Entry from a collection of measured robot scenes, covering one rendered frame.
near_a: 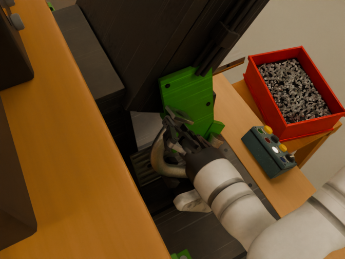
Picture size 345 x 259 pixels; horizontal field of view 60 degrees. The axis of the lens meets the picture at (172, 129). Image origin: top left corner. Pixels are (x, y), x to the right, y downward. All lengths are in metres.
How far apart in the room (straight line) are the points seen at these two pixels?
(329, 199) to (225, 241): 0.45
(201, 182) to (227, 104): 0.56
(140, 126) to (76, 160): 0.77
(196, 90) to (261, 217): 0.29
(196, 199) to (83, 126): 0.35
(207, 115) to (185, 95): 0.09
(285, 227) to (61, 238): 0.31
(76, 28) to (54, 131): 0.57
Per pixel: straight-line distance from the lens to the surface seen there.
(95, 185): 0.18
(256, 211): 0.46
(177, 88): 0.60
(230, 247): 0.83
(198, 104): 0.65
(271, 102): 1.04
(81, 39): 0.73
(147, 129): 0.95
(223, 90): 1.05
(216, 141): 0.71
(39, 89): 0.23
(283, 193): 0.91
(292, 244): 0.42
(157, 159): 0.64
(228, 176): 0.48
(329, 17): 3.07
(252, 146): 0.92
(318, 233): 0.42
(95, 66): 0.66
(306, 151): 1.36
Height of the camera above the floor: 1.71
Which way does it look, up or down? 59 degrees down
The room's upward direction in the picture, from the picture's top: straight up
